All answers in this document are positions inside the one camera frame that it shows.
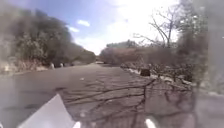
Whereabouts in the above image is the dark box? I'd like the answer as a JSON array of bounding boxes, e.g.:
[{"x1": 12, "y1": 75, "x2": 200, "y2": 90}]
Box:
[{"x1": 139, "y1": 68, "x2": 151, "y2": 77}]

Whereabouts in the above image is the grey asphalt road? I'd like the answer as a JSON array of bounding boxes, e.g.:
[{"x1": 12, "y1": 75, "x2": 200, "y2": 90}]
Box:
[{"x1": 0, "y1": 62, "x2": 204, "y2": 128}]

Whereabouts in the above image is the row of trees and bushes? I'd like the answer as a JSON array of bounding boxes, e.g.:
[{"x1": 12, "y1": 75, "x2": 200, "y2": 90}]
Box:
[
  {"x1": 0, "y1": 5, "x2": 98, "y2": 72},
  {"x1": 99, "y1": 0, "x2": 224, "y2": 88}
]

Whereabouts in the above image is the dry dirt verge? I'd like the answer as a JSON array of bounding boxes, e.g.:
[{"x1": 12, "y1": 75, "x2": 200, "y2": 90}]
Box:
[
  {"x1": 120, "y1": 63, "x2": 224, "y2": 101},
  {"x1": 0, "y1": 58, "x2": 84, "y2": 76}
]

